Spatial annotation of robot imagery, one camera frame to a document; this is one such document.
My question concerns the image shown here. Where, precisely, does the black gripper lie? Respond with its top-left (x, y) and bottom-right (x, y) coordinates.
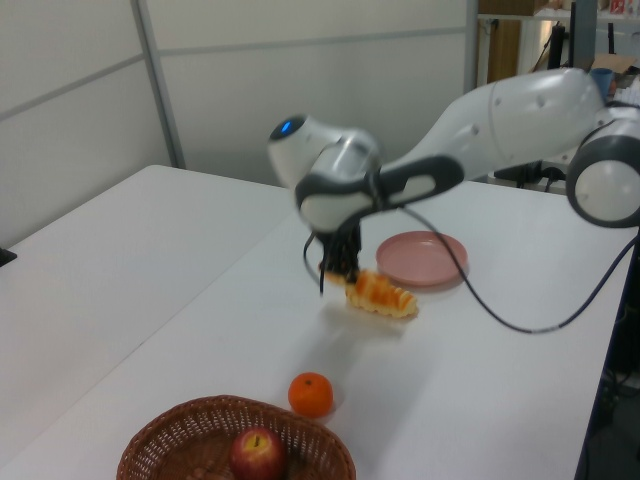
top-left (322, 219), bottom-right (363, 277)

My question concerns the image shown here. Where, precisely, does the braided toy bread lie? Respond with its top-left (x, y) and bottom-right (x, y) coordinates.
top-left (345, 268), bottom-right (419, 320)

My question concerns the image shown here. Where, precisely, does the orange toy mandarin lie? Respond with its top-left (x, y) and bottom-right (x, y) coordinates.
top-left (287, 371), bottom-right (334, 419)

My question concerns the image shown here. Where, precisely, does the red toy apple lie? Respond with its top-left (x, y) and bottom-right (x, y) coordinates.
top-left (229, 427), bottom-right (289, 480)

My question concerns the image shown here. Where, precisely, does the pink plate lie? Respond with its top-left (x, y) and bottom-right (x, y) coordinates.
top-left (375, 230), bottom-right (470, 288)

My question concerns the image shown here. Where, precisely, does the brown woven basket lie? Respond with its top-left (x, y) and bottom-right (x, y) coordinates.
top-left (116, 394), bottom-right (357, 480)

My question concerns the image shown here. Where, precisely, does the brown cardboard box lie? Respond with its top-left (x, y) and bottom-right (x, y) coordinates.
top-left (487, 19), bottom-right (522, 84)

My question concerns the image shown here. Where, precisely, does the blue cup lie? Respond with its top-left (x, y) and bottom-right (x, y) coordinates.
top-left (589, 68), bottom-right (615, 96)

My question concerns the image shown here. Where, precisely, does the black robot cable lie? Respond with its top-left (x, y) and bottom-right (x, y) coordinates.
top-left (302, 164), bottom-right (640, 335)

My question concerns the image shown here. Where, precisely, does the grey partition post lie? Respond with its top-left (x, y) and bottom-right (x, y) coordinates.
top-left (130, 0), bottom-right (187, 171)

